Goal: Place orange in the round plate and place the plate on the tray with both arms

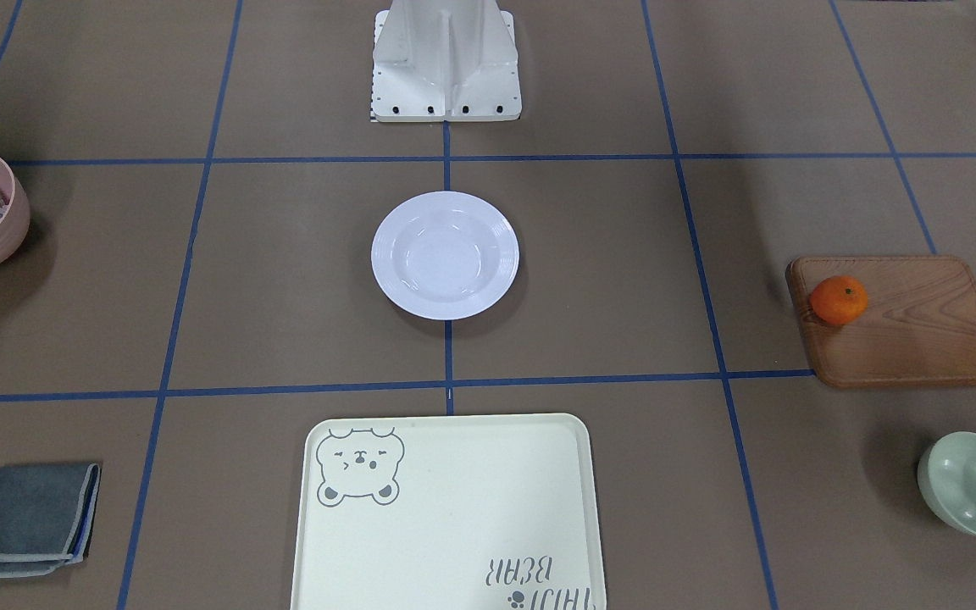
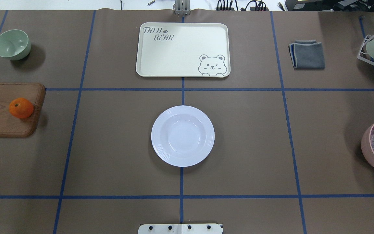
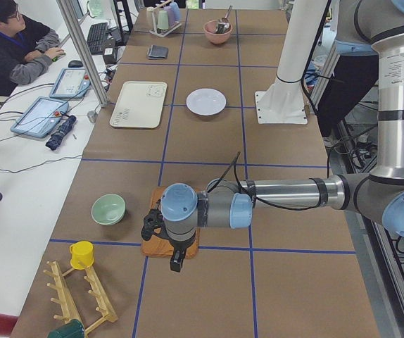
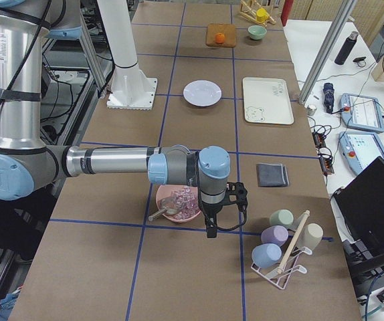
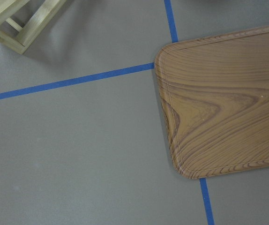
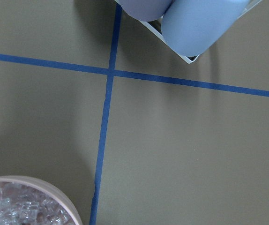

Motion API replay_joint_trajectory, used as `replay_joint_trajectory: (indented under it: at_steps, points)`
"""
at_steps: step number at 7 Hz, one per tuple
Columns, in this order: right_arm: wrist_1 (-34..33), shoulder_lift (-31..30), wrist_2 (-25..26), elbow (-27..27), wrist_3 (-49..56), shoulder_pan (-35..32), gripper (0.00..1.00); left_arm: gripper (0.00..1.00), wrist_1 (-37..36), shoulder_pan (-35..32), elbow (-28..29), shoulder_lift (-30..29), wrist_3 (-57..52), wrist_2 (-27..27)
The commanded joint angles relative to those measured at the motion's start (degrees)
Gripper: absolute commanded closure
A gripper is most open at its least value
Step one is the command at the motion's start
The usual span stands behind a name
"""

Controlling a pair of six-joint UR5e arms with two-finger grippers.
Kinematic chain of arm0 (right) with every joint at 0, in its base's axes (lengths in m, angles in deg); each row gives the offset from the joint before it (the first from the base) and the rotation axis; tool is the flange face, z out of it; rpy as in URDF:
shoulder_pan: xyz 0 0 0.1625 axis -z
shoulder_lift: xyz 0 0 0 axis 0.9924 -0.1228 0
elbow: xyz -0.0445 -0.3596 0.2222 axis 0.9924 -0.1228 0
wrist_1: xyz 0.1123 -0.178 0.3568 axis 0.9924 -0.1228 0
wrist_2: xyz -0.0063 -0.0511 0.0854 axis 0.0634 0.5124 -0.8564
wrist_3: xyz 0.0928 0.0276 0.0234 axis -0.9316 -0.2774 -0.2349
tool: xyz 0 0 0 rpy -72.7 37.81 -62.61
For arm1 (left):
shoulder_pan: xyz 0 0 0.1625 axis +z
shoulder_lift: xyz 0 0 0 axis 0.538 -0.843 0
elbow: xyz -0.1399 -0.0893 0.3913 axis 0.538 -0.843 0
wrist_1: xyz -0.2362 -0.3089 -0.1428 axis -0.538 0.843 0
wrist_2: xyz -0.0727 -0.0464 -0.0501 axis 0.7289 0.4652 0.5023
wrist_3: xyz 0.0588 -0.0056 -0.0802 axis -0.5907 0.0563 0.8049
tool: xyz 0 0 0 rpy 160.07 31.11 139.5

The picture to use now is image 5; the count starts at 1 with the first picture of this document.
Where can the wooden mug rack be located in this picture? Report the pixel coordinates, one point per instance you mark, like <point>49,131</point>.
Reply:
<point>30,31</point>

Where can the brown wood-grain tray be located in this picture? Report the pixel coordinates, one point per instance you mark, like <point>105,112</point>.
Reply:
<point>214,93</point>

